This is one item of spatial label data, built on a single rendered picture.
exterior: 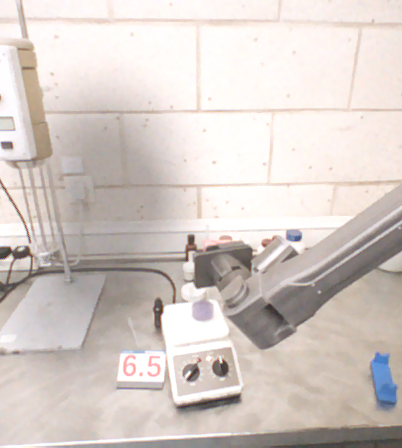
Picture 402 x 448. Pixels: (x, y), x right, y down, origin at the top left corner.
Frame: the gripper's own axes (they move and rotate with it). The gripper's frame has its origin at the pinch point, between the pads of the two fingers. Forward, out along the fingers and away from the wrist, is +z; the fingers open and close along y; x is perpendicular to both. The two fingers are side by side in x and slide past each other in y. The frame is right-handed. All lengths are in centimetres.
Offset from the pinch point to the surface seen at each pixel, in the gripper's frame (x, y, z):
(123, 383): 25.5, 18.3, -3.7
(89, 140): -11, 18, 54
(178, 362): 20.0, 8.0, -7.2
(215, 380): 22.2, 2.2, -11.5
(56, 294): 25, 32, 32
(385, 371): 25.0, -31.9, -17.5
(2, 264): 23, 48, 51
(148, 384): 25.5, 13.8, -5.4
